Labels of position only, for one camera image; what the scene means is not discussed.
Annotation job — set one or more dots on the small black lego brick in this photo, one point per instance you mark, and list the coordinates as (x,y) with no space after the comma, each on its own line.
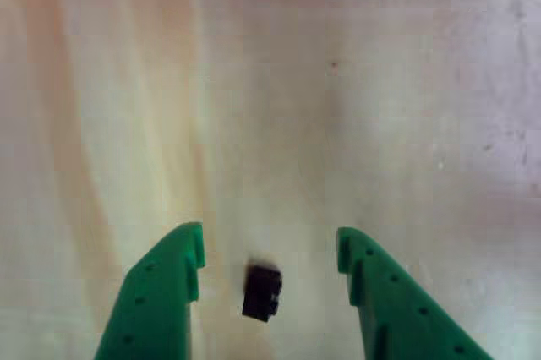
(260,292)

